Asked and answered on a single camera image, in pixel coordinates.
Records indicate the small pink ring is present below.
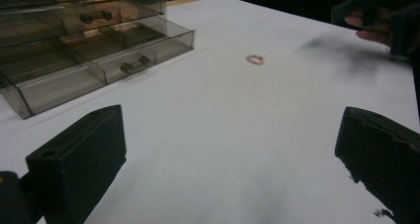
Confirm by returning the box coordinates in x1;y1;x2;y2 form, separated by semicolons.
245;54;266;66

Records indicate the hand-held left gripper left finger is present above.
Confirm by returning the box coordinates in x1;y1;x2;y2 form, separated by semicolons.
25;104;128;224

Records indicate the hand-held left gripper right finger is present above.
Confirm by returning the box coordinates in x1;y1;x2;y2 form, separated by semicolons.
334;106;420;224

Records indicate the smoky clear closed drawer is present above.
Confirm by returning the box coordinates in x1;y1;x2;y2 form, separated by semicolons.
0;0;166;50

